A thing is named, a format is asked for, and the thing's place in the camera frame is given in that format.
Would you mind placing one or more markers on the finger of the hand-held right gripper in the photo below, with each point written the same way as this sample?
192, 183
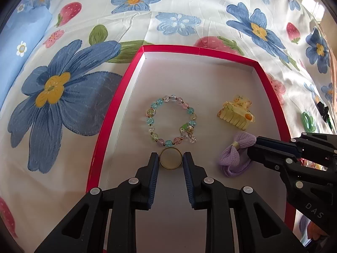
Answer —
279, 145
271, 158

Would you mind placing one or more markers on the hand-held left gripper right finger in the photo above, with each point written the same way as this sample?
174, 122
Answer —
188, 180

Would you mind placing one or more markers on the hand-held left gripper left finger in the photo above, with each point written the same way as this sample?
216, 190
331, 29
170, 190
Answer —
154, 180

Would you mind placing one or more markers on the red cardboard box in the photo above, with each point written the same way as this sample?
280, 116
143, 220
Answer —
184, 84

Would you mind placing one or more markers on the yellow hair claw clip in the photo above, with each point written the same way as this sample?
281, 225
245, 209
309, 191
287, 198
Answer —
234, 113

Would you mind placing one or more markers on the black bow hair clip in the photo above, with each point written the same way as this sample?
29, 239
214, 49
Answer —
322, 109

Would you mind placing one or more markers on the floral strawberry bedsheet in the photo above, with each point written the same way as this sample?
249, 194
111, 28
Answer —
79, 142

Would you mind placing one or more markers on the light blue pillow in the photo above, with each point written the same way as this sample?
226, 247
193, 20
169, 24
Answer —
21, 66

